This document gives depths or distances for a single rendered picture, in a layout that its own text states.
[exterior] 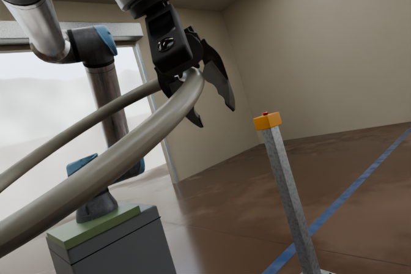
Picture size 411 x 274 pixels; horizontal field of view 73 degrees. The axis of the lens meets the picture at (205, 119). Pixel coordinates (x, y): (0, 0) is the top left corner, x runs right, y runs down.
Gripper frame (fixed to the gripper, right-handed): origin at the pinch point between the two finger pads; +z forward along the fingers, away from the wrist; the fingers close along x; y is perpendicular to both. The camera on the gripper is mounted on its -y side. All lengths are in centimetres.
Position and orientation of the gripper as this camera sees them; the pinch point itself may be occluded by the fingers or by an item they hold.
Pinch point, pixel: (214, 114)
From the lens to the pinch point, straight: 45.8
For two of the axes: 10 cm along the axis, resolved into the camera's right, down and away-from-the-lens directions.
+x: -8.7, 4.6, 1.6
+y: -0.1, -3.5, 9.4
